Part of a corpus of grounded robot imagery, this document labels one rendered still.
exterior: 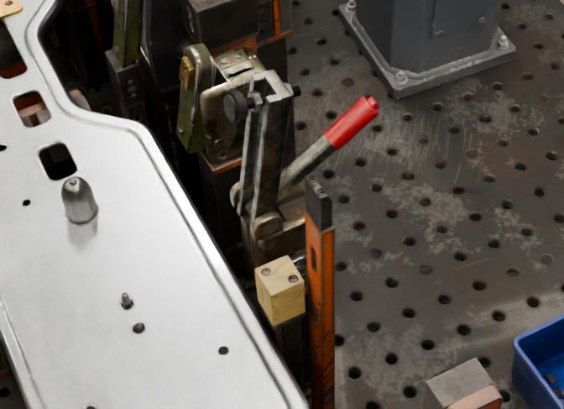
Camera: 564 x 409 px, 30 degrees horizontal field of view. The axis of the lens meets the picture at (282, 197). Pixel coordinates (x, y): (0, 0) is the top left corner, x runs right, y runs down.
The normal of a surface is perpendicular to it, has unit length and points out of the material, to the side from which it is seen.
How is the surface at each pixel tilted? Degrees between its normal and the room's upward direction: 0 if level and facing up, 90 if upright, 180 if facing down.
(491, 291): 0
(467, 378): 0
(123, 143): 0
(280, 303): 90
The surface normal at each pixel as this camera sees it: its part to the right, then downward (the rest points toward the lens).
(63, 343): -0.04, -0.62
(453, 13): 0.39, 0.72
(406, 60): -0.38, 0.73
